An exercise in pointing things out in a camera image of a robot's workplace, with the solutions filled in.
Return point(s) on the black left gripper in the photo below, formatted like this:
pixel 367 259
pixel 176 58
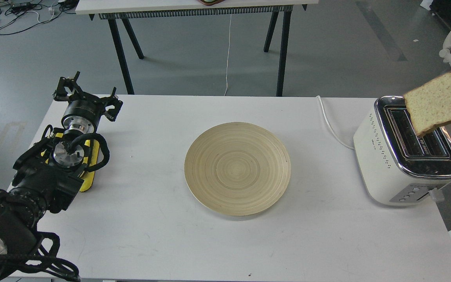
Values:
pixel 84 111

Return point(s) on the white table with black legs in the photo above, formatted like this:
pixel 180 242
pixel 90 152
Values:
pixel 124 10

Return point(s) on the round wooden plate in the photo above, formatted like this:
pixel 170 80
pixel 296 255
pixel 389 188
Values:
pixel 237 169

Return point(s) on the brown object on back table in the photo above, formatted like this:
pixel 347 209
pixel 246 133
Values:
pixel 210 2

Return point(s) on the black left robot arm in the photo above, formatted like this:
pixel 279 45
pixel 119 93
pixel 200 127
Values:
pixel 48 177

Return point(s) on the white chrome toaster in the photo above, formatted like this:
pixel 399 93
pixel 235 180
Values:
pixel 399 168

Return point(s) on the slice of bread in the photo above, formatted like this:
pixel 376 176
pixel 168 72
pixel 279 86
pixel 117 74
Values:
pixel 429 105

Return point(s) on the yellow sponge pad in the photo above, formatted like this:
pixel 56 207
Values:
pixel 84 156

